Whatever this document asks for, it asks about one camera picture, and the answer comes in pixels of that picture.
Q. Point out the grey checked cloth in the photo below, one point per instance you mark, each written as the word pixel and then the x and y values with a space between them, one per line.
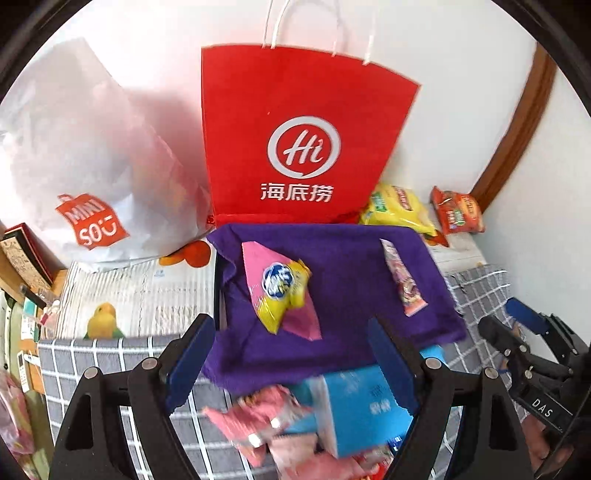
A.
pixel 115 350

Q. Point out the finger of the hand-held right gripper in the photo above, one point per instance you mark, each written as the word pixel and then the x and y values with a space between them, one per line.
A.
pixel 526 314
pixel 503 339

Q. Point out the blue cardboard box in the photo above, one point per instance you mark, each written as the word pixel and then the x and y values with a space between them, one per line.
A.
pixel 364 406

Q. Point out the person's right hand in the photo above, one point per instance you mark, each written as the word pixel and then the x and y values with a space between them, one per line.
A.
pixel 540 443

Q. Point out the pink red snack packet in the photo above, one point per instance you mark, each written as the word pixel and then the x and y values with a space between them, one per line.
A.
pixel 249 415

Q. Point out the purple towel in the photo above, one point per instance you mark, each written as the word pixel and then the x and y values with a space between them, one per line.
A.
pixel 351 286

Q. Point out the pink plastic bag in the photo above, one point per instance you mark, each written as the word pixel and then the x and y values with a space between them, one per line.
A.
pixel 14 415

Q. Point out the long pink snack stick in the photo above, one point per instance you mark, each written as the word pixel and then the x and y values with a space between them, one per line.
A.
pixel 404 281

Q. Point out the white bird-print sheet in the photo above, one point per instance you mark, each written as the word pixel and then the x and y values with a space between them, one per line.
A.
pixel 134 295

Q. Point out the red gold-print snack packet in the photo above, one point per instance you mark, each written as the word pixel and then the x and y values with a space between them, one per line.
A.
pixel 376 464

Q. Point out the pink yellow snack packet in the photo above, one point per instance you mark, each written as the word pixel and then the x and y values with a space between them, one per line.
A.
pixel 277 286

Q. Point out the red paper bag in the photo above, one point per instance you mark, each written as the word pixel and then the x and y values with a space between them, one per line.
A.
pixel 300 92

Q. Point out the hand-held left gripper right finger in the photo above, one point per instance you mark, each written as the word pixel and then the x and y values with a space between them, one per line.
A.
pixel 392 362

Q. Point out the pale pink snack packet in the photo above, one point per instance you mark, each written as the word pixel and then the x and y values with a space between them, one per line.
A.
pixel 309 461

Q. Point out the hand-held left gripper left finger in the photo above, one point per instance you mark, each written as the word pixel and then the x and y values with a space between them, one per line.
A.
pixel 182 369

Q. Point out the white plastic bag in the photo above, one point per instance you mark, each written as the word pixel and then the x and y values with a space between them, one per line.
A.
pixel 92 152

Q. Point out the orange red snack packet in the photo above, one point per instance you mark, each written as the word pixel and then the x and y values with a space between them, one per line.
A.
pixel 459 210

